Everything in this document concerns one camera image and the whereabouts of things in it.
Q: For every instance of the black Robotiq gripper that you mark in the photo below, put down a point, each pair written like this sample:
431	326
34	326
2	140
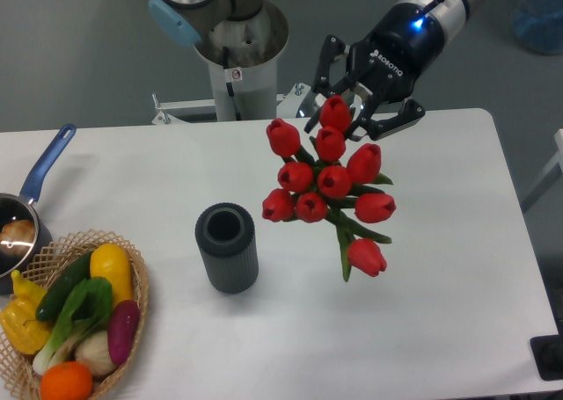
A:
407	39

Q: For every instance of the red tulip bouquet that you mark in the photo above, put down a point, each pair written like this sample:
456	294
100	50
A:
319	187

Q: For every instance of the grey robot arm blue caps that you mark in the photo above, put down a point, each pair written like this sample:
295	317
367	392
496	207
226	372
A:
187	22

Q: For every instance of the blue translucent container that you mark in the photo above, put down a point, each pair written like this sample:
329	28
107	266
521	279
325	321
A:
537	26

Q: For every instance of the white furniture leg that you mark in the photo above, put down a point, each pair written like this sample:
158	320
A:
546	178

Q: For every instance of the dark grey ribbed vase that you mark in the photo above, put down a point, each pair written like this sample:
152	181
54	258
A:
225	235

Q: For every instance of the yellow squash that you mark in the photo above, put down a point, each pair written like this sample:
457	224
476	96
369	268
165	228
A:
111	262

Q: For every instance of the black device at edge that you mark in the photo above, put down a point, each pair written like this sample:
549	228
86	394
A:
547	352

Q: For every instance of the purple sweet potato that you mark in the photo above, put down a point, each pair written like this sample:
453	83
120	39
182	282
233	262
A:
121	331

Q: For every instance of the green bok choy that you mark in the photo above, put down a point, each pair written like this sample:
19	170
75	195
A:
87	308

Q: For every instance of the beige garlic bulb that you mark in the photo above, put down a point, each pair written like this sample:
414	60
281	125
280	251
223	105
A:
93	352

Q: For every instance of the green cucumber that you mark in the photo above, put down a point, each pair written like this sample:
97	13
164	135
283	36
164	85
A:
53	301

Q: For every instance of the brown bread roll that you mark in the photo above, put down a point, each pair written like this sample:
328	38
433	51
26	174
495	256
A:
17	238

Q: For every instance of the yellow bell pepper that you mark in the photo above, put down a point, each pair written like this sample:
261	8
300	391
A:
18	319

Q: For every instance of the orange fruit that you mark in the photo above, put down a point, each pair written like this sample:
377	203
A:
69	380

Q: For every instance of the white metal frame bracket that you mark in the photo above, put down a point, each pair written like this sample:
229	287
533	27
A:
299	102

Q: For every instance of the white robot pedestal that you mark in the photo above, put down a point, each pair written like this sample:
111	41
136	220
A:
242	58

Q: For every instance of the blue handled saucepan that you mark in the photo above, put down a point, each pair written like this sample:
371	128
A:
21	206

